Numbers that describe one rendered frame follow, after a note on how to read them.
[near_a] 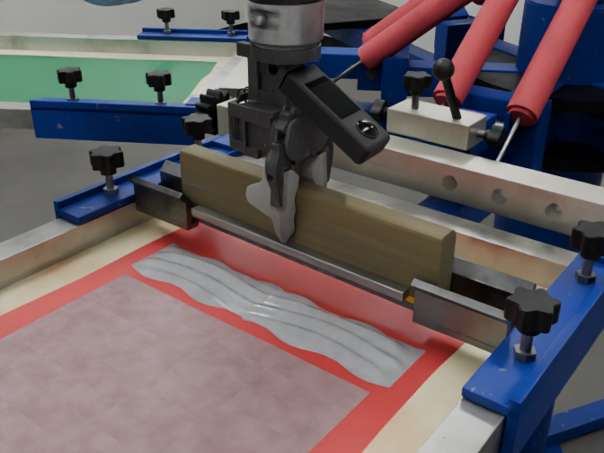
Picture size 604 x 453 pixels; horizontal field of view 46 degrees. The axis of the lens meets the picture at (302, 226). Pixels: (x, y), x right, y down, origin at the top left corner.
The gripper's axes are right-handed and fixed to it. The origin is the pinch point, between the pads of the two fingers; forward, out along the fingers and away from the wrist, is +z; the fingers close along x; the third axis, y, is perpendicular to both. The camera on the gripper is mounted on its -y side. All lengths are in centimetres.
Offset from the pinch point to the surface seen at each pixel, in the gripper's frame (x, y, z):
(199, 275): 7.6, 8.9, 6.0
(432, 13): -64, 19, -11
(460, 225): -17.1, -11.2, 3.2
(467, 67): -49.0, 4.7, -6.8
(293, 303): 5.5, -3.1, 6.0
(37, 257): 17.6, 25.3, 4.9
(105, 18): -266, 380, 66
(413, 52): -111, 49, 9
